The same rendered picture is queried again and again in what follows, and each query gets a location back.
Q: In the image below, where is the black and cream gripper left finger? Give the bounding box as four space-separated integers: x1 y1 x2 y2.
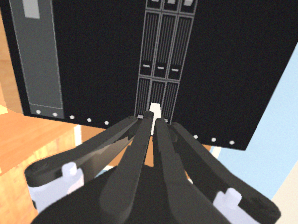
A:
24 103 156 224

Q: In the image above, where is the black server rack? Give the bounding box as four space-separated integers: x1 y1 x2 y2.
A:
0 0 298 151

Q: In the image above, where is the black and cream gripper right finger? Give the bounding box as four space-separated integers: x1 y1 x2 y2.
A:
152 104 282 224

